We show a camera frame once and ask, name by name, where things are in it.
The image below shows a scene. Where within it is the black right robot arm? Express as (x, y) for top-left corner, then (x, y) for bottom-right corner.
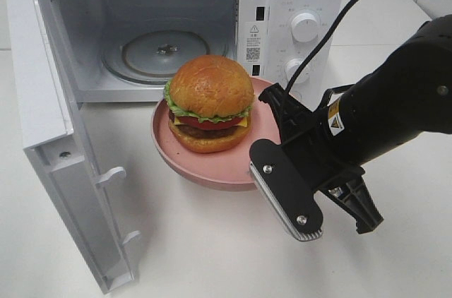
(249, 16), (451, 242)

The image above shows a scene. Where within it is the burger with lettuce and cheese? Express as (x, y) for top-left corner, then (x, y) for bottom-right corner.
(163, 55), (254, 153)

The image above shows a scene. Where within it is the white lower timer knob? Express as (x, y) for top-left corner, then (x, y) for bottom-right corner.
(285, 59), (311, 84)

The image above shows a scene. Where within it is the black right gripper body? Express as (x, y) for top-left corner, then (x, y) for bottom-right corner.
(282, 85), (364, 192)

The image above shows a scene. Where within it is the white microwave door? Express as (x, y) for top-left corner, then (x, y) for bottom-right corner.
(6, 0), (138, 293)

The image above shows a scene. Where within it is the glass microwave turntable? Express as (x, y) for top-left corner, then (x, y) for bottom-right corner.
(102, 30), (234, 85)

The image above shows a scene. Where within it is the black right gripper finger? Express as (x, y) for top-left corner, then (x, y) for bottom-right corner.
(258, 83), (311, 143)
(324, 176), (383, 234)

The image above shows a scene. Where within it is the white upper power knob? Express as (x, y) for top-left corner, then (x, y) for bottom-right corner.
(290, 11), (320, 43)

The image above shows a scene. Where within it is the pink round plate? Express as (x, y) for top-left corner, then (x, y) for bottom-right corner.
(151, 100), (280, 191)

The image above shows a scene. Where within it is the white warning label sticker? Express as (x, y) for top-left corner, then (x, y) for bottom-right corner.
(244, 22), (263, 62)

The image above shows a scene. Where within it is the white microwave oven body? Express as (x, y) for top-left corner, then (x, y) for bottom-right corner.
(57, 0), (340, 103)

